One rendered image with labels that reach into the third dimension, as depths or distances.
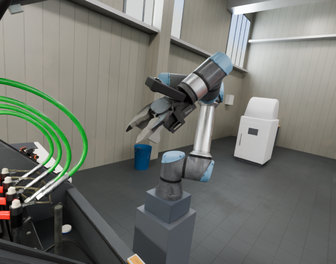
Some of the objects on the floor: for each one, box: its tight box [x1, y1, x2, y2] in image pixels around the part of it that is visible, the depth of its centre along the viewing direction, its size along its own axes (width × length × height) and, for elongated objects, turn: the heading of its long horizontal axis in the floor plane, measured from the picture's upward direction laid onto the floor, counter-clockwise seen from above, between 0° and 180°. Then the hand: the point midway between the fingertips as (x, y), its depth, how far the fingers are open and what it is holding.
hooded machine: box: [234, 97, 279, 167], centre depth 492 cm, size 79×69×156 cm
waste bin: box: [134, 144, 152, 170], centre depth 372 cm, size 38×34×45 cm
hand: (132, 133), depth 56 cm, fingers open, 7 cm apart
